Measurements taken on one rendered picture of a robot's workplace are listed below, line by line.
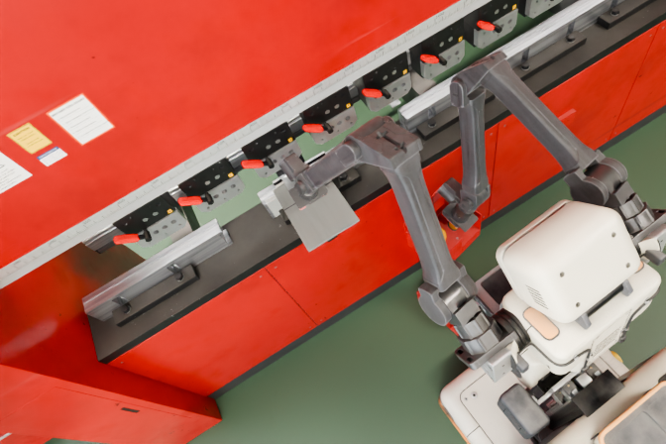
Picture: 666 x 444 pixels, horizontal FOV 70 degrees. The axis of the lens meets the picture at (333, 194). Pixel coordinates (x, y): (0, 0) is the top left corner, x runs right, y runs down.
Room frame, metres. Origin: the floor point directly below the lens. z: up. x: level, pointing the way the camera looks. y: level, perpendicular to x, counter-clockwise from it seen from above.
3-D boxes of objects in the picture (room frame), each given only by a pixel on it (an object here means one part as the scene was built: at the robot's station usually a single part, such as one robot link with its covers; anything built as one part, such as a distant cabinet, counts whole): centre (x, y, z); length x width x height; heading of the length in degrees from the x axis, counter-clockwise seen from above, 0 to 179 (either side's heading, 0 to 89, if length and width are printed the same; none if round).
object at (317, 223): (0.81, 0.07, 1.00); 0.26 x 0.18 x 0.01; 9
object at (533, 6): (1.11, -0.87, 1.19); 0.15 x 0.09 x 0.17; 99
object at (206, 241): (0.88, 0.63, 0.92); 0.50 x 0.06 x 0.10; 99
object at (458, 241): (0.67, -0.30, 0.75); 0.20 x 0.16 x 0.18; 112
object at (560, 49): (1.06, -0.91, 0.89); 0.30 x 0.05 x 0.03; 99
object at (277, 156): (0.95, 0.11, 1.19); 0.15 x 0.09 x 0.17; 99
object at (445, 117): (1.00, -0.52, 0.89); 0.30 x 0.05 x 0.03; 99
